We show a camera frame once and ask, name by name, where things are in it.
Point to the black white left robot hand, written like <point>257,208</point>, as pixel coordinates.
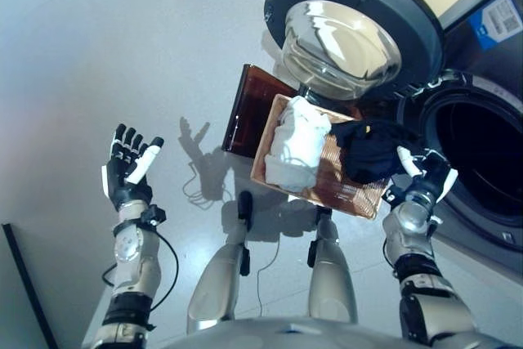
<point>122,177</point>

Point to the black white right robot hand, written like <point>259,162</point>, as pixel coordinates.
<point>433,173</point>

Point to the black garment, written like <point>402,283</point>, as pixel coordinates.
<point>372,153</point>

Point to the white garment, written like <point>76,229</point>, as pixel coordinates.
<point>298,140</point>

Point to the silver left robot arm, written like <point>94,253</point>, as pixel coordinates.
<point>130,251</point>

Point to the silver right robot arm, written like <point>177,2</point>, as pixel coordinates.
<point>408,226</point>

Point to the dark grey washing machine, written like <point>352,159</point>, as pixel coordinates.
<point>461,46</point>

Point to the rectangular wicker laundry basket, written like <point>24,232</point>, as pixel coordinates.
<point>351,198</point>

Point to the silver left robot leg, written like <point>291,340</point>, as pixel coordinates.
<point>216,283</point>

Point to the silver robot leg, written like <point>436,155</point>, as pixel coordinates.
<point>331,275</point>
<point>216,283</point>

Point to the dark brown wooden box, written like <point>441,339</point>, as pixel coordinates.
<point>249,112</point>

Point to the silver right robot leg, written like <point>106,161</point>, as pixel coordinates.
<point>331,275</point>

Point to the blue label sticker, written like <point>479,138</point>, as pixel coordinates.
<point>490,26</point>

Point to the grey robot torso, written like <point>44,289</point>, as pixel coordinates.
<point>286,336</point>

